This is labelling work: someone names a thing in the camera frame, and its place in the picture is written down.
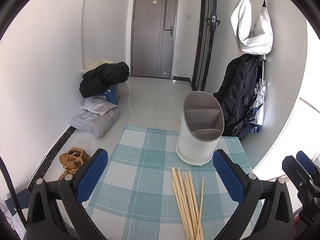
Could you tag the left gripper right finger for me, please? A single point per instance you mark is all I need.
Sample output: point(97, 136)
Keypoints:
point(276, 217)

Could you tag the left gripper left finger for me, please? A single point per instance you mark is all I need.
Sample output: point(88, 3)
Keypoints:
point(44, 217)

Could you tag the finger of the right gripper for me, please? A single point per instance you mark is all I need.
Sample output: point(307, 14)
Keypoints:
point(297, 175)
point(310, 176)

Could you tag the wooden chopstick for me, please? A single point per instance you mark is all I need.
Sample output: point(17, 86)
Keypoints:
point(195, 202)
point(189, 199)
point(198, 236)
point(189, 207)
point(178, 194)
point(191, 204)

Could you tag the tan boot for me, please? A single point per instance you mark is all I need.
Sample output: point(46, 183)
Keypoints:
point(73, 154)
point(72, 167)

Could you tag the silver folded umbrella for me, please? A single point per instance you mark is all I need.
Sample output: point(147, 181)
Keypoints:
point(255, 116)

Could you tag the teal plaid placemat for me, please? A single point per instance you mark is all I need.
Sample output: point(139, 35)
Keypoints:
point(134, 198)

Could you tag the white grey utensil holder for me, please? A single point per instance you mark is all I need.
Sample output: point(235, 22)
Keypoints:
point(202, 126)

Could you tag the grey plastic parcel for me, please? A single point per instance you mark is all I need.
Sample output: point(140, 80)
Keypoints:
point(94, 123)

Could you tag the black backpack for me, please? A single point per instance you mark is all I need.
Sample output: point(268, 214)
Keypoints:
point(236, 94)

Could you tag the white plastic parcel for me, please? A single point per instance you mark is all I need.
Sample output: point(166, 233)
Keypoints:
point(97, 105)

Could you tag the white hanging bag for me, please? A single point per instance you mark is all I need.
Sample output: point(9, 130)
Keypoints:
point(252, 38)

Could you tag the blue cardboard box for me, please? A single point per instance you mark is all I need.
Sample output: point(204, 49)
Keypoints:
point(110, 95)

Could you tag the black jacket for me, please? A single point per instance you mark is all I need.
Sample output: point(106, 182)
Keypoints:
point(101, 78)

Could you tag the cream cloth bundle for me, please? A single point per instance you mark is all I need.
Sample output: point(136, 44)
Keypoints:
point(95, 64)

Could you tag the black framed glass door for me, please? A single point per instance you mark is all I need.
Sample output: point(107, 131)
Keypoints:
point(207, 27)

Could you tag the grey entrance door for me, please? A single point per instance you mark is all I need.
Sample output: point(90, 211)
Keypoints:
point(153, 38)

